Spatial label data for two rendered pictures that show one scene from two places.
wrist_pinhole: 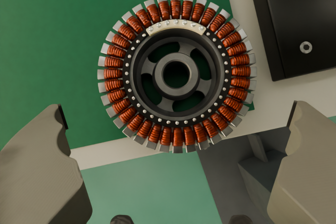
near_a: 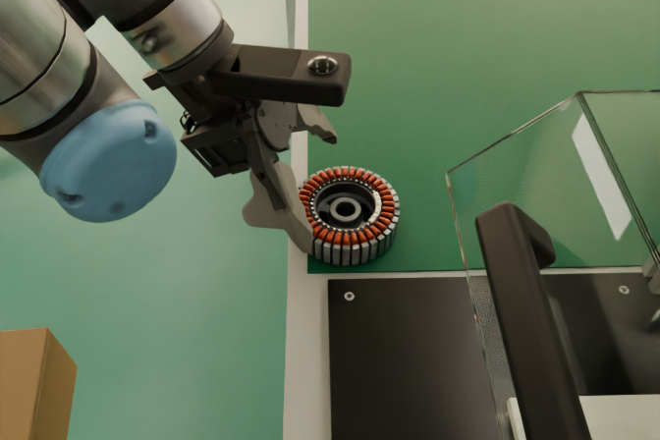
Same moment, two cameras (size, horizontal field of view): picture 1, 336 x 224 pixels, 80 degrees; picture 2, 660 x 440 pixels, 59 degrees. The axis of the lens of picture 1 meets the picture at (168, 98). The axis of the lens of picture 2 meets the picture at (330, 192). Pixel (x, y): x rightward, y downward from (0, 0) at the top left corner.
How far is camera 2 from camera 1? 0.50 m
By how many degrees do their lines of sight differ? 40
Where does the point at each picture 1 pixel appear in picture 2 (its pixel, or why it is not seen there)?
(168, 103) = (326, 209)
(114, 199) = (175, 301)
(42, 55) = (378, 151)
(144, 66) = (356, 199)
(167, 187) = (160, 401)
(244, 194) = not seen: outside the picture
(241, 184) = not seen: outside the picture
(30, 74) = (366, 143)
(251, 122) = (297, 270)
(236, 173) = not seen: outside the picture
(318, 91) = (310, 324)
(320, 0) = (386, 313)
